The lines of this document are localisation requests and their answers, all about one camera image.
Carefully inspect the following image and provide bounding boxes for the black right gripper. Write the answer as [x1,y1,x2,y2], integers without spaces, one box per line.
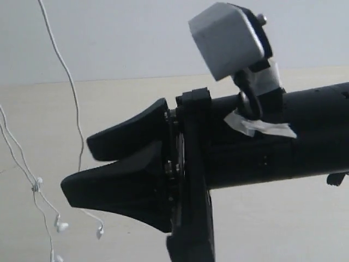
[166,88,296,261]

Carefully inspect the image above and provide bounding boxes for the white wired earphones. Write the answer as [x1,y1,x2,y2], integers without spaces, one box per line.
[0,0,106,262]

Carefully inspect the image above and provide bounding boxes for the black camera cable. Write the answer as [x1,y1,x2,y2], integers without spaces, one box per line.
[231,69,264,121]

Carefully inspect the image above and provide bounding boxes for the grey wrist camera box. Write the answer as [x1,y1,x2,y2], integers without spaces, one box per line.
[188,2,282,95]

